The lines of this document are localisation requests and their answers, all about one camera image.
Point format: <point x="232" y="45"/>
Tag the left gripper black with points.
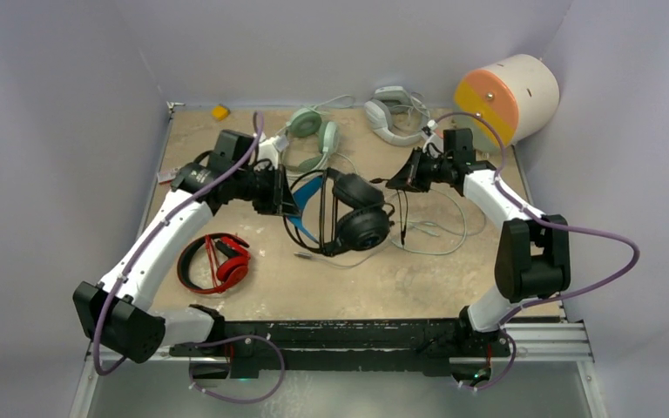
<point x="286" y="203"/>

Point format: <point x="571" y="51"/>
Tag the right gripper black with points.
<point x="410" y="176"/>

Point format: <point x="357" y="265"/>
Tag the red headphones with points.
<point x="228" y="257"/>

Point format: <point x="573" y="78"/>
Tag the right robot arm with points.
<point x="533" y="260"/>

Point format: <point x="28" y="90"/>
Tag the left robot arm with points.
<point x="116" y="312"/>

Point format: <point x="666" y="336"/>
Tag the white grey headphones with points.
<point x="385" y="105"/>

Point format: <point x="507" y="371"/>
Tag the yellow small block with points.
<point x="220" y="112"/>

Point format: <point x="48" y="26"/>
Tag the red white small card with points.
<point x="166" y="176"/>

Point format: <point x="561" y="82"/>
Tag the round pastel drawer cabinet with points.
<point x="517" y="96"/>

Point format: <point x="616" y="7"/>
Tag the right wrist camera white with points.
<point x="431" y="135"/>

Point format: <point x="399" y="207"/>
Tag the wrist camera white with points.
<point x="270" y="151"/>
<point x="431" y="135"/>

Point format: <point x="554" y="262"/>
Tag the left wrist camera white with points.
<point x="270" y="151"/>

